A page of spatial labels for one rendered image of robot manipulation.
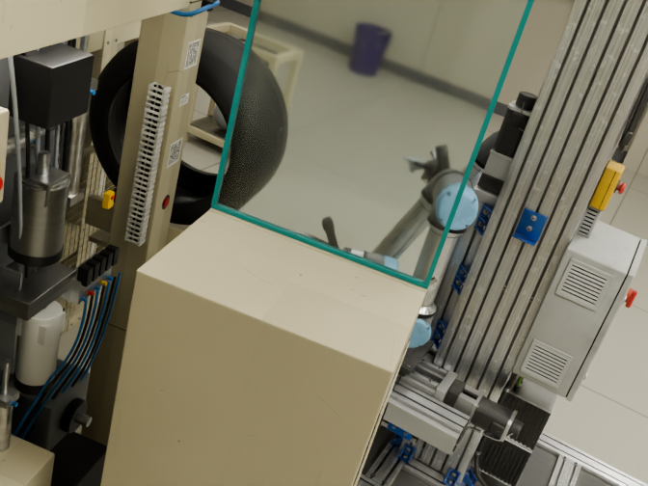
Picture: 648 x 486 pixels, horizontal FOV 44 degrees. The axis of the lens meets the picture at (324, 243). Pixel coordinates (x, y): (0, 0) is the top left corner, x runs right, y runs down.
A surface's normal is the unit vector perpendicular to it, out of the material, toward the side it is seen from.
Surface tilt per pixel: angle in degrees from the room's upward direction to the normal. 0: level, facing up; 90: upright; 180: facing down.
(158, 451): 90
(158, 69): 90
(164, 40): 90
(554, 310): 90
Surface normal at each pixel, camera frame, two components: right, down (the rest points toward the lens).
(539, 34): -0.45, 0.31
